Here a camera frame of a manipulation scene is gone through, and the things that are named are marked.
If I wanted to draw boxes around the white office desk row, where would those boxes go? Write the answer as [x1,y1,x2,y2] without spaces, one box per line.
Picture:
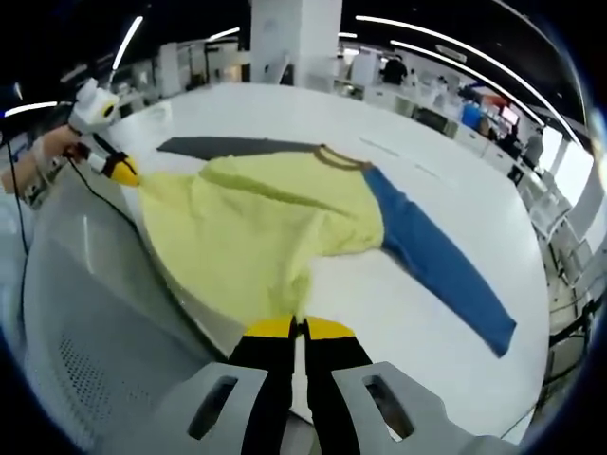
[331,78,527,176]

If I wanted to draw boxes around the group of white office chairs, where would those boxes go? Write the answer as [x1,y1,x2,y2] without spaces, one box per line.
[514,165,597,309]

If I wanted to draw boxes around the tall white cabinet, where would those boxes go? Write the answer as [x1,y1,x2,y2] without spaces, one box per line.
[350,50,379,85]

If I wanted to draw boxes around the yellow garment with blue sleeve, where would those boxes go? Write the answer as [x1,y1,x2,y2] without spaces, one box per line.
[139,136,518,359]

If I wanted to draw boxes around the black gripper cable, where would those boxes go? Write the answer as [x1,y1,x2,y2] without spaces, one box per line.
[68,155,143,233]

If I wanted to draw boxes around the person's left hand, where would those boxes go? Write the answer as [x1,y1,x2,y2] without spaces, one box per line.
[45,127,91,160]

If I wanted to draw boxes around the white wristband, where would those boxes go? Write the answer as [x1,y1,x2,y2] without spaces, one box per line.
[31,136,53,181]

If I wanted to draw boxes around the white shelf unit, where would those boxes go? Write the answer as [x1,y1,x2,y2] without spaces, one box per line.
[158,41,210,99]

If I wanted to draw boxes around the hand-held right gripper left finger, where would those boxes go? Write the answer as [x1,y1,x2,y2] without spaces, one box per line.
[92,316,300,455]

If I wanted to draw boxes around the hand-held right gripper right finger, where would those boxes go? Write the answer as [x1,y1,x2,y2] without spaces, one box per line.
[302,315,518,455]

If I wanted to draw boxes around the white square pillar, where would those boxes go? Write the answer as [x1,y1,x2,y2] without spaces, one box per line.
[248,0,340,94]

